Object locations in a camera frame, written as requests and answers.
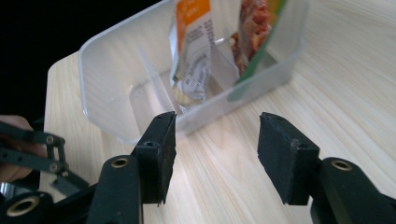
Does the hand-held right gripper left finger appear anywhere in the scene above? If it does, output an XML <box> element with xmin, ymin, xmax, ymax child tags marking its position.
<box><xmin>130</xmin><ymin>110</ymin><xmax>177</xmax><ymax>205</ymax></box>

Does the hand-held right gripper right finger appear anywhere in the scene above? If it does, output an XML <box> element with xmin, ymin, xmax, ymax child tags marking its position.
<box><xmin>257</xmin><ymin>111</ymin><xmax>322</xmax><ymax>205</ymax></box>

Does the clear plastic container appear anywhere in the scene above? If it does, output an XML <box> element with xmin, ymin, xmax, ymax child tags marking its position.
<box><xmin>77</xmin><ymin>0</ymin><xmax>311</xmax><ymax>147</ymax></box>

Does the white orange snack packet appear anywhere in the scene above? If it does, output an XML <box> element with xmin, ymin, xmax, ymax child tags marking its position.
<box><xmin>169</xmin><ymin>0</ymin><xmax>219</xmax><ymax>107</ymax></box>

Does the green snack packet red food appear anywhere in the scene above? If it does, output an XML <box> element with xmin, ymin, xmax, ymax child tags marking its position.
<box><xmin>227</xmin><ymin>0</ymin><xmax>288</xmax><ymax>103</ymax></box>

